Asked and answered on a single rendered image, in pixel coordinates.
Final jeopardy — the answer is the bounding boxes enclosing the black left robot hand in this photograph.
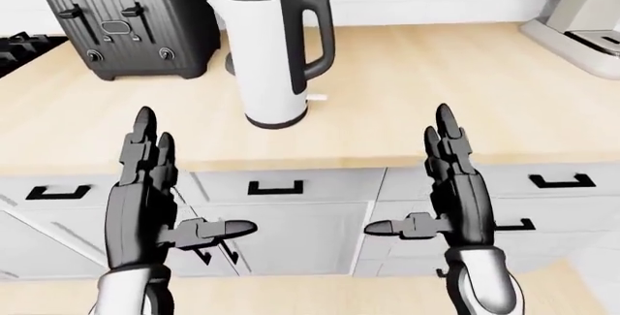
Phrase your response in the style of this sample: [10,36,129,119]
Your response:
[105,106,259,270]

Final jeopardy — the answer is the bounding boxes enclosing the black cabinet door handle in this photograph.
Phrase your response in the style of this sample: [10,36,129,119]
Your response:
[218,238,239,266]
[192,247,213,266]
[495,218,537,232]

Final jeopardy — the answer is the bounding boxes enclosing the white black electric kettle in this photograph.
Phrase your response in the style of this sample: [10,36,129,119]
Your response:
[205,0,337,130]

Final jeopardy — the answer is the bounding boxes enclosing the grey cabinet door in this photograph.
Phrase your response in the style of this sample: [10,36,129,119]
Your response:
[0,205,113,282]
[164,201,374,278]

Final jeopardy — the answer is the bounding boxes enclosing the grey cabinet drawer front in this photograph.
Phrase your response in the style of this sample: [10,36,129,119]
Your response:
[382,161,620,202]
[189,167,388,205]
[0,173,122,210]

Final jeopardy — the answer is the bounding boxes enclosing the black drawer handle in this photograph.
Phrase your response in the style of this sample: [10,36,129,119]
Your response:
[25,184,93,202]
[247,179,305,196]
[528,173,598,190]

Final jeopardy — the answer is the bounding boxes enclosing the black four-slot toaster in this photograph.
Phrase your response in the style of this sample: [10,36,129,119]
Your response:
[41,0,222,82]

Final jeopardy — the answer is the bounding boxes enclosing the beige coffee machine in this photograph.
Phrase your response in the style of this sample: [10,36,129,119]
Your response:
[519,0,620,80]

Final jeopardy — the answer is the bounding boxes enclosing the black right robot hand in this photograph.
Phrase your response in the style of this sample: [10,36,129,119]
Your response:
[363,103,498,251]

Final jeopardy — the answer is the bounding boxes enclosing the grey cabinet drawers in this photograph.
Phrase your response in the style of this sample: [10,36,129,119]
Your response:
[352,190,620,278]

